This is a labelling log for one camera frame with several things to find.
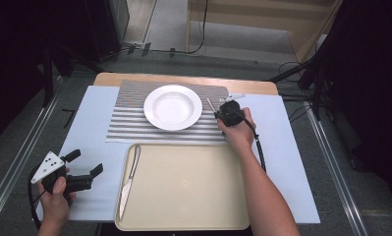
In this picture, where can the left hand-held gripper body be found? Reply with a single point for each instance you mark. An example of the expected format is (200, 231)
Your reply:
(49, 167)

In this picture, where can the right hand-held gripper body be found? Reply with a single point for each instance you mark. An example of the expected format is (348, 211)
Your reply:
(231, 113)

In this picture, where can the silver table knife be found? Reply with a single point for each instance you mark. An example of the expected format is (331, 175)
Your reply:
(128, 187)

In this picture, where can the white deep plate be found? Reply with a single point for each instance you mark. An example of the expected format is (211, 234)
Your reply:
(173, 107)

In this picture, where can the beige plastic tray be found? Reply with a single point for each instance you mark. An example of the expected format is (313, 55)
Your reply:
(190, 187)

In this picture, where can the person's right hand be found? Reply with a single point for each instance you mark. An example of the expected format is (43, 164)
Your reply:
(239, 136)

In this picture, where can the person's left hand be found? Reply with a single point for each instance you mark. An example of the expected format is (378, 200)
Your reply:
(54, 206)

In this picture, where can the black tape strip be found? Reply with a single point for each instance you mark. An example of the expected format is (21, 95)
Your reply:
(69, 118)

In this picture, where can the grey striped placemat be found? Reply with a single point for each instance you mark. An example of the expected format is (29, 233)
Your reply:
(128, 128)

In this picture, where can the black stand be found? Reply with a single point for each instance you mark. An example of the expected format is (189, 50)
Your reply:
(47, 75)

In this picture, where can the light wooden partition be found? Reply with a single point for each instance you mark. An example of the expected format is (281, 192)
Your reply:
(249, 16)

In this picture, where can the black cabinet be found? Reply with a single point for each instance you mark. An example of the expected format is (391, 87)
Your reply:
(106, 26)

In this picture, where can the metal floor rail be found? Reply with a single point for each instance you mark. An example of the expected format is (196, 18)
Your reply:
(16, 164)
(334, 170)

